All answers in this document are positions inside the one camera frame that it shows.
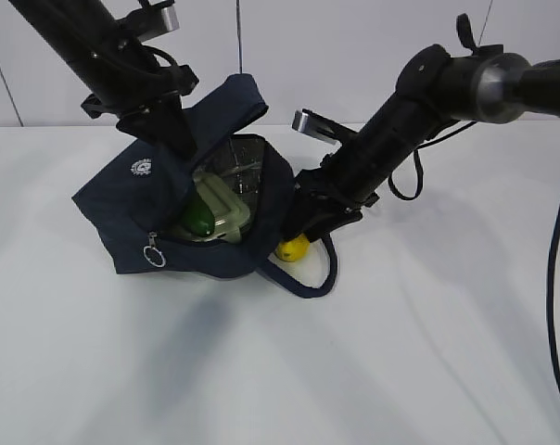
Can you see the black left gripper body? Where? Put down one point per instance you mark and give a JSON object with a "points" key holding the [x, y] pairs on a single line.
{"points": [[156, 119]]}

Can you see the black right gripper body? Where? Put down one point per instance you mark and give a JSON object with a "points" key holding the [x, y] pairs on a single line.
{"points": [[318, 208]]}

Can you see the yellow lemon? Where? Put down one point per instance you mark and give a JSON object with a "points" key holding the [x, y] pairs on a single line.
{"points": [[293, 250]]}

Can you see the dark navy lunch bag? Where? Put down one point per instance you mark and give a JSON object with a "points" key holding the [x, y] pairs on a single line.
{"points": [[133, 201]]}

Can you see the glass container green lid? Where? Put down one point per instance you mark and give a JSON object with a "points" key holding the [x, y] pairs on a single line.
{"points": [[230, 212]]}

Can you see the green cucumber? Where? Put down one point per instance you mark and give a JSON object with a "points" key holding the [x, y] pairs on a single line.
{"points": [[197, 217]]}

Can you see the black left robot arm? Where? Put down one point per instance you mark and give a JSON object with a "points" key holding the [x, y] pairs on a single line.
{"points": [[138, 83]]}

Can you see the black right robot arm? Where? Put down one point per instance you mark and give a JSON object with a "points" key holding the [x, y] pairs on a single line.
{"points": [[433, 92]]}

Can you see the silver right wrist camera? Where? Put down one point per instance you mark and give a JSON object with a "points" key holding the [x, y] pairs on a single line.
{"points": [[321, 128]]}

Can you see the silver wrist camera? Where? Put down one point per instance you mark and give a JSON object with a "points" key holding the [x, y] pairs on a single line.
{"points": [[151, 20], [321, 128]]}

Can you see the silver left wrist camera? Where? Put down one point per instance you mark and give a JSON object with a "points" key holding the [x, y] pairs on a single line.
{"points": [[151, 20]]}

